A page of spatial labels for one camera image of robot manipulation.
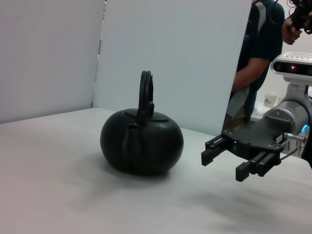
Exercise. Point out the black round teapot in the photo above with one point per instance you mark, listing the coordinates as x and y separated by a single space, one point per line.
156 146

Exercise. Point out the person in dark shirt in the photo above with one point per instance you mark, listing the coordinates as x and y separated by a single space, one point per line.
258 36

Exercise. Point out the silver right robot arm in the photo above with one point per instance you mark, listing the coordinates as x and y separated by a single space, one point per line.
287 112

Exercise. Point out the white foam board panel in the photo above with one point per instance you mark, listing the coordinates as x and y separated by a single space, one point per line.
170 48
48 61

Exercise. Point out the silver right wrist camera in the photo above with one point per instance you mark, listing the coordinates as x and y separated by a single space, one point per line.
287 65

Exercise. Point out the black handheld controller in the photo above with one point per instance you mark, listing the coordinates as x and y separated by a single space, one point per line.
301 14

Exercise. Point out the bystander hand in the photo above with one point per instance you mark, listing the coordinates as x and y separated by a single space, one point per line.
290 33

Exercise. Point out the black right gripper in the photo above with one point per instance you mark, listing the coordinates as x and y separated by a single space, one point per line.
258 136

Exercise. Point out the bystander bare forearm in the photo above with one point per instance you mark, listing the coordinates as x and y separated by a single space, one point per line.
251 73

